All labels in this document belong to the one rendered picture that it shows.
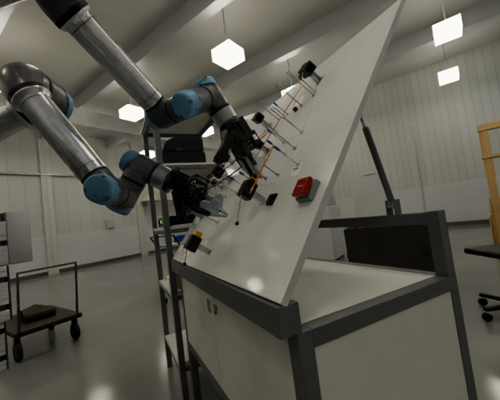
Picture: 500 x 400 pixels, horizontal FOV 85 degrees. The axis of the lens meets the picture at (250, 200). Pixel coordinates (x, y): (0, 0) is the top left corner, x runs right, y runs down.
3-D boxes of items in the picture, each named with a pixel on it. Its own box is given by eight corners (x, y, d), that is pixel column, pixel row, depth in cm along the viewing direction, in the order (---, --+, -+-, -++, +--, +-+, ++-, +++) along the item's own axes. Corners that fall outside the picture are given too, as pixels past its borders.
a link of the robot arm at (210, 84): (186, 90, 87) (201, 87, 93) (205, 121, 89) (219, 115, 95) (201, 75, 82) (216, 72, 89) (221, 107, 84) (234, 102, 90)
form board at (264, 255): (175, 259, 162) (172, 259, 161) (248, 127, 194) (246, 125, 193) (286, 307, 57) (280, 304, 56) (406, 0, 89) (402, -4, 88)
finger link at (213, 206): (230, 209, 82) (202, 194, 82) (223, 223, 85) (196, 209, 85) (232, 204, 84) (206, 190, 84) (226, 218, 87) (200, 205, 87)
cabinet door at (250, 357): (309, 521, 58) (283, 331, 60) (220, 390, 107) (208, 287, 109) (318, 513, 59) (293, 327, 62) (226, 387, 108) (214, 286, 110)
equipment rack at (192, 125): (182, 410, 158) (148, 99, 169) (165, 366, 212) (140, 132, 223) (259, 377, 181) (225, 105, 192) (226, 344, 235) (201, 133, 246)
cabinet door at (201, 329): (221, 389, 107) (209, 287, 110) (187, 340, 156) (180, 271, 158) (225, 386, 108) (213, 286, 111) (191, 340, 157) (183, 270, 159)
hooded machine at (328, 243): (335, 263, 504) (323, 182, 513) (301, 263, 547) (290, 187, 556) (349, 255, 565) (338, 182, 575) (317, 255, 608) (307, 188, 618)
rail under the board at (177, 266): (281, 340, 55) (276, 308, 56) (171, 271, 160) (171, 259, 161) (302, 332, 58) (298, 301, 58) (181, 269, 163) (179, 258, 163)
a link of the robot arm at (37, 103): (1, 33, 68) (126, 186, 67) (32, 59, 79) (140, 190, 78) (-41, 60, 67) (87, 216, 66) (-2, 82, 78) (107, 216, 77)
